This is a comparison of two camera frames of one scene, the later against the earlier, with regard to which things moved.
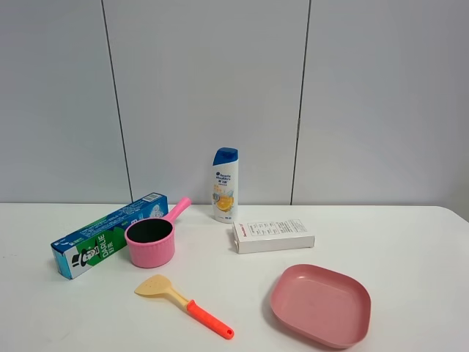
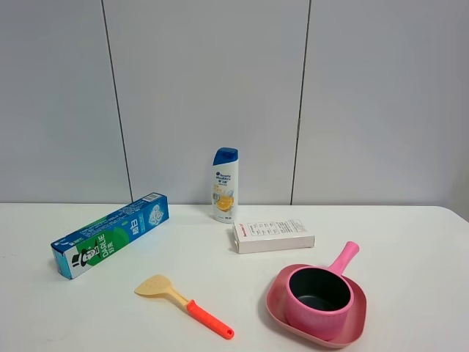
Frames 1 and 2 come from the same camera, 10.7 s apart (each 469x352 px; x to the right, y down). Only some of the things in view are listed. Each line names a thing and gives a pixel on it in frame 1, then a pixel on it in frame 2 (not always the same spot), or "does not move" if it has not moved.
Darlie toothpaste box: x=88 y=246 does not move
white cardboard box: x=271 y=236 does not move
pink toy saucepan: x=151 y=241 → x=318 y=298
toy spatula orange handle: x=162 y=284 does not move
